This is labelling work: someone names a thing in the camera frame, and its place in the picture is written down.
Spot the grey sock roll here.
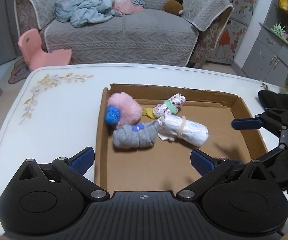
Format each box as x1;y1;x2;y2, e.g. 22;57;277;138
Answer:
113;120;159;150

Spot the grey covered sofa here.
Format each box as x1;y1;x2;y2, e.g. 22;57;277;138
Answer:
14;0;233;67

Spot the grey cabinet with shelves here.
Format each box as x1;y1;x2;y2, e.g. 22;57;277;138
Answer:
242;0;288;87

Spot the pink plastic child chair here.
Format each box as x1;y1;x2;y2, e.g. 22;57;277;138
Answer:
18;28;72;72

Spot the floor mat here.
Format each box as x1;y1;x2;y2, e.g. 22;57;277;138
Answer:
8;58;31;85

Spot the black cloth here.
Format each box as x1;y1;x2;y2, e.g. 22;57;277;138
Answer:
258;90;288;110

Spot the white purple patterned bundle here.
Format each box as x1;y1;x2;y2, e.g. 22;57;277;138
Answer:
153;93;186;118

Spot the pink cloth on sofa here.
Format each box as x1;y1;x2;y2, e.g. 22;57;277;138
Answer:
113;0;144;15

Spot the brown plush toy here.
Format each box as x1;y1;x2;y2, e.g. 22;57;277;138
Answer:
162;0;183;16

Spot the white blue striped roll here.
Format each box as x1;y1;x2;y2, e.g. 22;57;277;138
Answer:
158;114;209;147

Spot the pink fluffy pompom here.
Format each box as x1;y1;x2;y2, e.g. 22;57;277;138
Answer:
105;92;142;128

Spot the shallow cardboard box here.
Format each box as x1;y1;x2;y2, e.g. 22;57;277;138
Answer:
95;84;267;193

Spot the flower decorated wardrobe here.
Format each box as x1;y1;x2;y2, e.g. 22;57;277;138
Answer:
207;0;258;64

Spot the light blue blanket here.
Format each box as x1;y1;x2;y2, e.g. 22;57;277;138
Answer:
55;0;145;28

